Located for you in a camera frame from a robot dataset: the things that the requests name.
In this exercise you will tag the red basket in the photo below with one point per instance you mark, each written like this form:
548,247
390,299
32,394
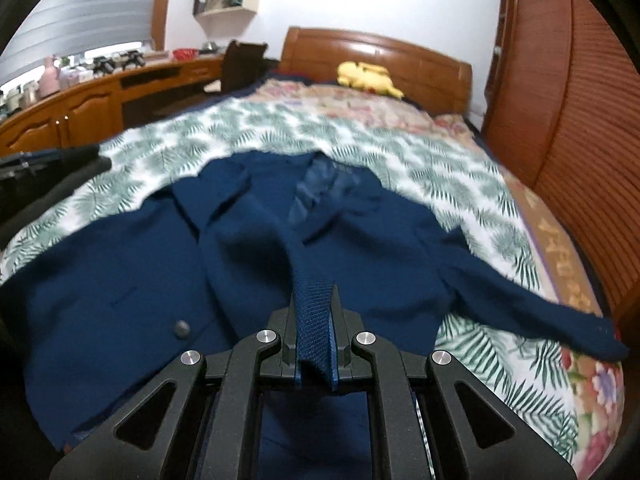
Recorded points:
185,54

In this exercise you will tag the grey window blind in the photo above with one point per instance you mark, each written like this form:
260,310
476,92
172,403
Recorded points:
90,10

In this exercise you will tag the dark chair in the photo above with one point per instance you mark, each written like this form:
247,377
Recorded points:
242,65

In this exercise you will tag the metal bowl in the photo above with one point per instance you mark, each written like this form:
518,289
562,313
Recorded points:
208,47

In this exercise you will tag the yellow plush toy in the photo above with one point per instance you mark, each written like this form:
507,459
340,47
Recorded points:
360,75

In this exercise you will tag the wooden bed headboard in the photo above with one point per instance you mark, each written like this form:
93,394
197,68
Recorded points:
375,55

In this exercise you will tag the navy blue suit jacket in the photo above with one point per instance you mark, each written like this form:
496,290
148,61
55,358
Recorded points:
150,260

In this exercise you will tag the pink bottle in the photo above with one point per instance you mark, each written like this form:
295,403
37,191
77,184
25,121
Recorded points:
49,80

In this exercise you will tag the wooden window frame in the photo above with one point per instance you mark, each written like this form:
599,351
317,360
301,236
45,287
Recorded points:
164,5

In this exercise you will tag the dark cloth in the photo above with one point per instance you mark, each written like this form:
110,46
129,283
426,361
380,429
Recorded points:
50,195

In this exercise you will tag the black gadget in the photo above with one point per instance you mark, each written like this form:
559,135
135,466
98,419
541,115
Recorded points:
132,59
103,65

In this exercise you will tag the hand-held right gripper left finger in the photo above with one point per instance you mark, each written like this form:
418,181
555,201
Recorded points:
286,332

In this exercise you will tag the wooden bed with leaf sheet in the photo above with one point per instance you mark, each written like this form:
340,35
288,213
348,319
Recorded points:
325,130

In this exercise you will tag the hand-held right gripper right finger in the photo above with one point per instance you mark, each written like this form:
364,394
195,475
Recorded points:
345,340

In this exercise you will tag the wooden desk cabinet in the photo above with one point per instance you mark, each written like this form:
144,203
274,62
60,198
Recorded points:
90,105

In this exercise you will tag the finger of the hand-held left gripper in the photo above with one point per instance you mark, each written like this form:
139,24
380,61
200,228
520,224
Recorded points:
45,157

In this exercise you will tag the wooden louvered wardrobe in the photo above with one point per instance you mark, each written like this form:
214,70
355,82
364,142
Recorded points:
575,110

